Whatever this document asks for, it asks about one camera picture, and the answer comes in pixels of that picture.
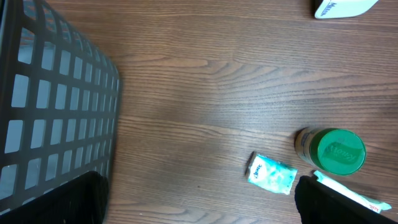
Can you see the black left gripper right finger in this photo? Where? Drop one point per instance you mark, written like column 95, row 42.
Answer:
column 319, row 204

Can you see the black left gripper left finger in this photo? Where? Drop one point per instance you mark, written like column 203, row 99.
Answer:
column 81, row 200

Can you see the green lid jar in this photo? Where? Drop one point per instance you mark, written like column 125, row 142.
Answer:
column 337, row 151

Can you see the green wipes packet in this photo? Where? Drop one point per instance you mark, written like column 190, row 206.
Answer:
column 367, row 202

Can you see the teal tissue packet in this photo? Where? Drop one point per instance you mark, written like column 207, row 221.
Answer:
column 269, row 174

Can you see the grey plastic basket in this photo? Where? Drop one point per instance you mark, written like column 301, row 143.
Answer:
column 60, row 101

